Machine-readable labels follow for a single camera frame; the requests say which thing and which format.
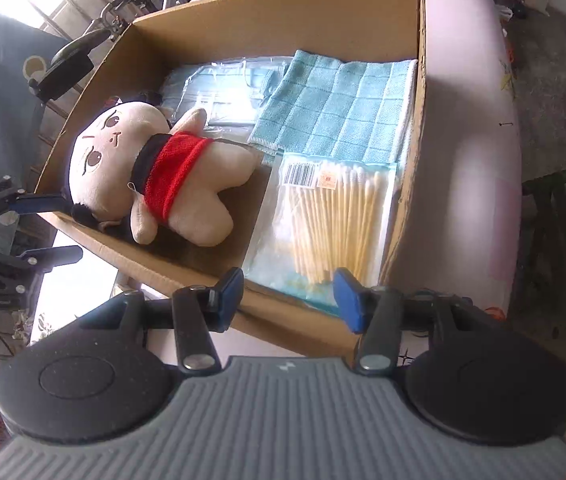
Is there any plush doll red shirt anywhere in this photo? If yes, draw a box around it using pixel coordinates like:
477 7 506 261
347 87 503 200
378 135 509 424
68 101 259 247

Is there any cotton swabs plastic bag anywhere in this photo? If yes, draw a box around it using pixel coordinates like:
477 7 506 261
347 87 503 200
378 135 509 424
242 153 401 315

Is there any face masks plastic pack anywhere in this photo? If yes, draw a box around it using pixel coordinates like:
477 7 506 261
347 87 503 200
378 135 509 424
159 56 293 127

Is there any light blue checked towel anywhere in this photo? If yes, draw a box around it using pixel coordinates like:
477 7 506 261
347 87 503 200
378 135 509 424
248 50 417 165

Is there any dark patterned bed sheet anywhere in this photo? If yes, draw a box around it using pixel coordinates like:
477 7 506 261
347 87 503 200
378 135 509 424
0 15 65 184

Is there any brown cardboard box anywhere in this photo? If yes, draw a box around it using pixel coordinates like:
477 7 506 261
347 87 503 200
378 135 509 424
36 0 427 361

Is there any green folding stool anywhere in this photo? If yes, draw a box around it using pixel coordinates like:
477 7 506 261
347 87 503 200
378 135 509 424
511 169 566 340

